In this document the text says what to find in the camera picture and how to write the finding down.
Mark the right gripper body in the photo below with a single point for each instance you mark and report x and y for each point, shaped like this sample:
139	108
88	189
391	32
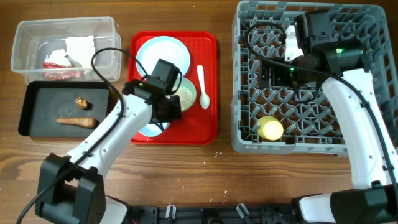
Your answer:
282	75

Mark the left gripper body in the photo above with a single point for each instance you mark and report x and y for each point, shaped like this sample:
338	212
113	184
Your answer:
171	108

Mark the green bowl with rice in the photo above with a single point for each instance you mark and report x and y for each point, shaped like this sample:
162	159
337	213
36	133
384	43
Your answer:
186	92

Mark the small light blue bowl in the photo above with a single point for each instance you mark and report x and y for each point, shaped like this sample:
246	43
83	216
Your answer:
152	130

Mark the yellow plastic cup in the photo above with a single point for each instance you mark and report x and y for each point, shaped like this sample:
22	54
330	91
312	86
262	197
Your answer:
270	128

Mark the large light blue plate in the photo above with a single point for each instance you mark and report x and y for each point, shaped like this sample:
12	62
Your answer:
166	48

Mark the brown carrot-like food scrap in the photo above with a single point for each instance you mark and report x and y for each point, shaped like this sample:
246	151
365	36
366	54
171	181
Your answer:
85	122

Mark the small brown food scrap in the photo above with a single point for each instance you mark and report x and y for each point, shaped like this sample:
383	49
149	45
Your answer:
82	103

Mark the white napkin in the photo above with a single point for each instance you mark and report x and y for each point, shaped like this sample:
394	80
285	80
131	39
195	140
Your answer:
78	53

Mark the red snack wrapper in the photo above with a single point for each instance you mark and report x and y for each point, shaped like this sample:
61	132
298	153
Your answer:
60	75

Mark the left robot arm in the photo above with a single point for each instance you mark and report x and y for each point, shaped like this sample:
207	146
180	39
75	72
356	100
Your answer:
71	188

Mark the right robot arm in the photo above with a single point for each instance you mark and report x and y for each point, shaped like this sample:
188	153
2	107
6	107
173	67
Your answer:
341	68

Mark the grey dishwasher rack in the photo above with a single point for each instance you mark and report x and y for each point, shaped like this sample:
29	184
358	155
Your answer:
308	119

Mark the black waste tray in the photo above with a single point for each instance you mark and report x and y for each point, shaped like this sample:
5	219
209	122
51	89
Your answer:
47	101

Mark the red serving tray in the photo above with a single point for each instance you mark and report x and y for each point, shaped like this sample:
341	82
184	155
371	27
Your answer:
197	125

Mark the white plastic spoon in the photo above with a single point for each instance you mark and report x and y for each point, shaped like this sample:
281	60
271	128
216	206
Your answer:
204	98

